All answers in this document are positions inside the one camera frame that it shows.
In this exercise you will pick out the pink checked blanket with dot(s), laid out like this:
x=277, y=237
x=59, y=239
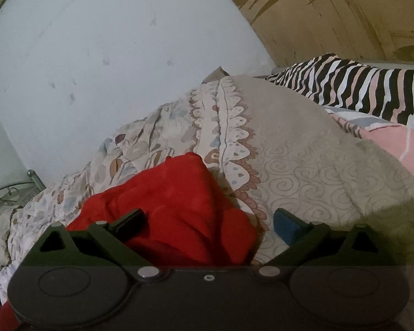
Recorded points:
x=396, y=141

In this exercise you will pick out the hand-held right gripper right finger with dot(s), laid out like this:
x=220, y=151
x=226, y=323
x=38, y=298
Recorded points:
x=289, y=227

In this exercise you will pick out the beige printed bed sheet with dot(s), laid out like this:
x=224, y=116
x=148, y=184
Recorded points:
x=296, y=165

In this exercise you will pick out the zebra striped pillow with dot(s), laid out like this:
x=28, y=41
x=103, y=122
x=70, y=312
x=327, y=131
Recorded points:
x=358, y=82

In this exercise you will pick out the brown cardboard sheet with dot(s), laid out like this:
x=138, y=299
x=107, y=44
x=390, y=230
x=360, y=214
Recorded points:
x=331, y=13

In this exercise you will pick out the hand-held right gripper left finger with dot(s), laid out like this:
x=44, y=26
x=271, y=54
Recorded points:
x=129, y=226

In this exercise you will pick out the grey-brown pillow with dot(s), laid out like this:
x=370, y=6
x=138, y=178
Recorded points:
x=218, y=75

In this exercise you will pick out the metal bed frame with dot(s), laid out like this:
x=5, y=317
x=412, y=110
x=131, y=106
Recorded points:
x=34, y=178

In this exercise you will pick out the red garment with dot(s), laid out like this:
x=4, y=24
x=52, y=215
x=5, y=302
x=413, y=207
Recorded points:
x=179, y=196

